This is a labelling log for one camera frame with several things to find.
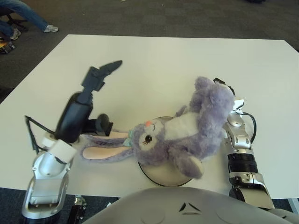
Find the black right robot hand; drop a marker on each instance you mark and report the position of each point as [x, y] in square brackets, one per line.
[220, 80]

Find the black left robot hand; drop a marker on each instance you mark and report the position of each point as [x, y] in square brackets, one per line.
[72, 116]

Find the purple plush bunny doll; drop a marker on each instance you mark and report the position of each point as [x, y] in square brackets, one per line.
[187, 135]

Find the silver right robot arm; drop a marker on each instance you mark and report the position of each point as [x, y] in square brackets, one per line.
[243, 163]

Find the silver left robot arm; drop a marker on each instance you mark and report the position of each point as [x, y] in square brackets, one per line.
[46, 182]

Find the white plate with black rim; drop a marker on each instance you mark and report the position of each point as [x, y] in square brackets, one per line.
[163, 177]

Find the white clip on right wrist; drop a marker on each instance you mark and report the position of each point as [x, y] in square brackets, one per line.
[238, 105]

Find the white clip on wrist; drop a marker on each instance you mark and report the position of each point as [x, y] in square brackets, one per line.
[238, 105]
[64, 151]

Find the white clip on left wrist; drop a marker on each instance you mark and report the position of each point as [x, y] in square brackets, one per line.
[64, 151]

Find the white grey sneaker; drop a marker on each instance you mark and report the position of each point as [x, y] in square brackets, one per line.
[15, 34]
[51, 28]

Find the dark book with yellow edge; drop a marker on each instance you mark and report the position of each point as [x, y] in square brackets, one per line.
[7, 48]

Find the black office chair base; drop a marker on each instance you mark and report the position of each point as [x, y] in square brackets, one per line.
[19, 24]

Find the person leg in blue jeans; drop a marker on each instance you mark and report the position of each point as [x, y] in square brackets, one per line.
[4, 28]
[28, 11]

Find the grey robot torso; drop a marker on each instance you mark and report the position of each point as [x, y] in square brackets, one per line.
[187, 210]

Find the white table leg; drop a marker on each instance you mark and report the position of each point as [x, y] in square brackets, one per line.
[294, 205]

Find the black chrome-topped post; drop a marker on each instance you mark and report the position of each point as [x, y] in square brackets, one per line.
[78, 212]

